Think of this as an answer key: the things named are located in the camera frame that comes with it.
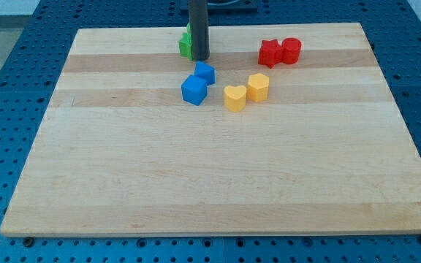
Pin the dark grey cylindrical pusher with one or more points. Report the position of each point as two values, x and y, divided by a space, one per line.
198 20

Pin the blue triangle block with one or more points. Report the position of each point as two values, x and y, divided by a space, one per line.
205 72

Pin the blue cube block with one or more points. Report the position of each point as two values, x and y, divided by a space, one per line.
194 90

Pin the green block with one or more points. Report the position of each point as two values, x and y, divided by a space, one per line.
185 44

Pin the red star block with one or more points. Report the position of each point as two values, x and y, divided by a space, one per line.
270 53

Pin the yellow hexagon block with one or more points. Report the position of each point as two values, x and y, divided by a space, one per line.
258 85

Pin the yellow heart block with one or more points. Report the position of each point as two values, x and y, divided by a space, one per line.
235 97

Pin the red cylinder block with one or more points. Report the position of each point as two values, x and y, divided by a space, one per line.
291 50

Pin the wooden board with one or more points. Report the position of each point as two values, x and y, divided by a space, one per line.
119 153

